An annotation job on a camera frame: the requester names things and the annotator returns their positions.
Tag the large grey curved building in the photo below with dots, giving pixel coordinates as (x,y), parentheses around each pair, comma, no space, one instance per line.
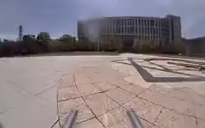
(130,30)

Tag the row of trees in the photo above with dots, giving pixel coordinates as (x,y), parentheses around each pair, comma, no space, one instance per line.
(56,43)

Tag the robot's own part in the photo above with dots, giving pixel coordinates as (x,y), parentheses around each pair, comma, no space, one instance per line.
(135,120)
(70,120)

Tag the tall tower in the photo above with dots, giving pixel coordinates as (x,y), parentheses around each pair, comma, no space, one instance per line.
(20,32)

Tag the low grey building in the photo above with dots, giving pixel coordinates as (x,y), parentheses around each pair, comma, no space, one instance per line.
(200,45)

